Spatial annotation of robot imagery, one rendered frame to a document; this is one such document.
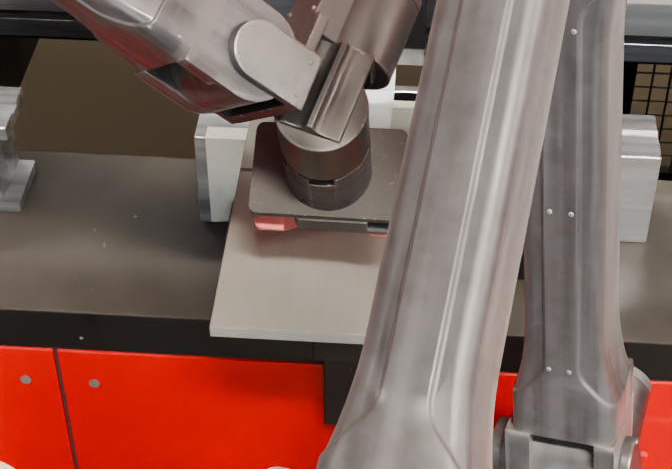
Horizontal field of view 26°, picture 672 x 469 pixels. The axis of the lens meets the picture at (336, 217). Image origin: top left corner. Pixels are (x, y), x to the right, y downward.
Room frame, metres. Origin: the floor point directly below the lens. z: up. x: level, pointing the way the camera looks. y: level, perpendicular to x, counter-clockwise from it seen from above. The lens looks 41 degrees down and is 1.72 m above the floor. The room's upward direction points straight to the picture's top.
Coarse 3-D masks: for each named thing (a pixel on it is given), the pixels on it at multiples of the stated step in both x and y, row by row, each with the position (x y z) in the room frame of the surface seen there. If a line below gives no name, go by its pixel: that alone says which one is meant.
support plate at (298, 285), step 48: (240, 192) 0.86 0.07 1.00; (240, 240) 0.80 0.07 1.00; (288, 240) 0.80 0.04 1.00; (336, 240) 0.80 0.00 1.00; (384, 240) 0.80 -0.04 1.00; (240, 288) 0.75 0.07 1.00; (288, 288) 0.75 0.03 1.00; (336, 288) 0.75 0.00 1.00; (240, 336) 0.71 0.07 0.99; (288, 336) 0.71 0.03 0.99; (336, 336) 0.71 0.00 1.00
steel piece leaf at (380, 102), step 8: (368, 96) 0.98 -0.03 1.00; (376, 96) 0.98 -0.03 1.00; (384, 96) 0.98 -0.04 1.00; (392, 96) 0.98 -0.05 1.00; (376, 104) 0.97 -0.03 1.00; (384, 104) 0.97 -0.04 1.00; (392, 104) 0.97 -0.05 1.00; (376, 112) 0.96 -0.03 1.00; (384, 112) 0.96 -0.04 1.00; (376, 120) 0.95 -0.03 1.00; (384, 120) 0.95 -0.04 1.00
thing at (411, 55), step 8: (424, 0) 0.97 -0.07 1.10; (424, 8) 0.97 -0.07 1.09; (424, 16) 0.97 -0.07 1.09; (416, 24) 0.97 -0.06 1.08; (424, 24) 0.97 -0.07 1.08; (416, 32) 0.97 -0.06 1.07; (424, 32) 0.97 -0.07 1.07; (408, 40) 0.97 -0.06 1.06; (416, 40) 0.97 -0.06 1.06; (424, 40) 0.97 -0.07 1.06; (408, 48) 0.97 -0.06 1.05; (416, 48) 0.97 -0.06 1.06; (424, 48) 0.97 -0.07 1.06; (400, 56) 0.98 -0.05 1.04; (408, 56) 0.98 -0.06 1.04; (416, 56) 0.98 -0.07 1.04; (400, 64) 0.98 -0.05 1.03; (408, 64) 0.98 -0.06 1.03; (416, 64) 0.98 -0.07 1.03
